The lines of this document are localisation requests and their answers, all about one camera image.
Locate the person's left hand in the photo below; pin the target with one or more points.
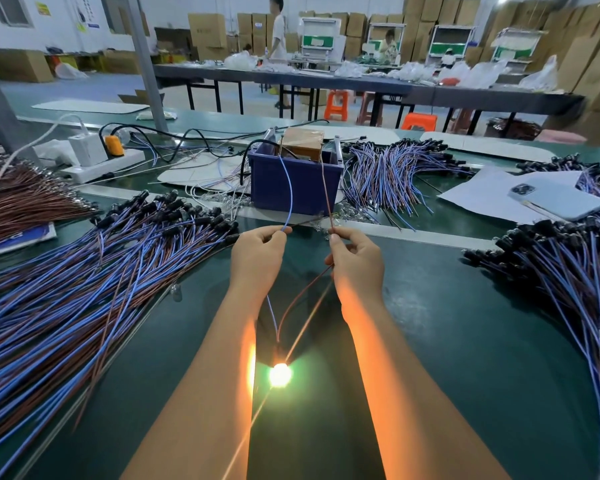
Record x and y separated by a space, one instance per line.
255 259

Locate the person's right hand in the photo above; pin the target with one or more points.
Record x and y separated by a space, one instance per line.
360 274

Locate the person's right thumb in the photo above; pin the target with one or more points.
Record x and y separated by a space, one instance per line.
337 244

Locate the person's left thumb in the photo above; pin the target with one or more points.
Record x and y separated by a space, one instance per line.
277 240

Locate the person's right forearm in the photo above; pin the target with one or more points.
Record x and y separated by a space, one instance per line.
405 389

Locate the person's left forearm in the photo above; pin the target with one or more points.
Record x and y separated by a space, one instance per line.
205 394

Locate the pile of clear bulbs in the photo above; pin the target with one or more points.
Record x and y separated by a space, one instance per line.
355 214

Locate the blue plastic bin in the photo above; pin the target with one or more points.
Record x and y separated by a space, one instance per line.
295 187

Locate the brown cardboard box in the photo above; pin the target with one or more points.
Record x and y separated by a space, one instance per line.
304 142

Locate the white foam sheet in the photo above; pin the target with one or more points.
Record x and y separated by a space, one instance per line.
200 172

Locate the clear bulb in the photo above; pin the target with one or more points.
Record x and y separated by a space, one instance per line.
176 293

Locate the pink plastic stool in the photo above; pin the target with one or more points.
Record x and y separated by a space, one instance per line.
370 108

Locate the orange plastic stool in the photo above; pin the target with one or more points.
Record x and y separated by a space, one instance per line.
336 104
420 122

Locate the white paper sheet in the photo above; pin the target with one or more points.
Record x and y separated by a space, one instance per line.
475 194

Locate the long dark work table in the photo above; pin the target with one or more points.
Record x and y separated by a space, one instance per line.
330 82

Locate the white power strip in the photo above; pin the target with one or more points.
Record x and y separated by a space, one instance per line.
105 167

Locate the orange plug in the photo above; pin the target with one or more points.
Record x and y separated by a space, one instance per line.
114 145

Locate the white and green rack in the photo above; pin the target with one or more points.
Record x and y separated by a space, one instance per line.
515 49
450 44
320 39
385 32

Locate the white charger adapter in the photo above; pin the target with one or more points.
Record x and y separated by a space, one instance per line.
87 149

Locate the grey metal pillar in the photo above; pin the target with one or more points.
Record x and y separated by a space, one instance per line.
147 69
0 109

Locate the row of clear plastic bags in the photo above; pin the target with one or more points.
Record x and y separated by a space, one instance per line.
475 74

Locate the light blue smartphone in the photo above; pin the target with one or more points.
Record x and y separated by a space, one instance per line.
560 198

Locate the blue and white booklet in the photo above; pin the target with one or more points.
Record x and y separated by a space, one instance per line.
15 240

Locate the white plastic bag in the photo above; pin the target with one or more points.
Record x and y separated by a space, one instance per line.
70 71

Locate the single cardboard carton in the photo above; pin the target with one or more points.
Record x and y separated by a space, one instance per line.
20 65

